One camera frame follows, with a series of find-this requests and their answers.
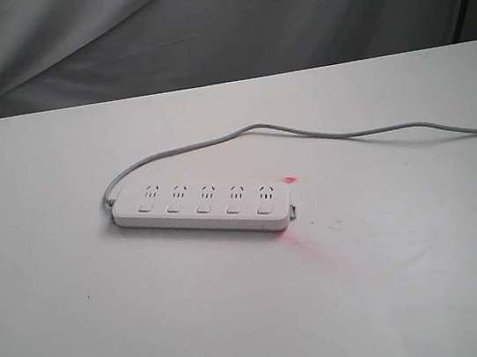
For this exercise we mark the grey backdrop cloth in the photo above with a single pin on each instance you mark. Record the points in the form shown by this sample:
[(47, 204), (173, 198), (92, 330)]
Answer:
[(60, 53)]

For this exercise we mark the white five-socket power strip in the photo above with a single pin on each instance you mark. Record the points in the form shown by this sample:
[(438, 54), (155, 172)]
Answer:
[(234, 204)]

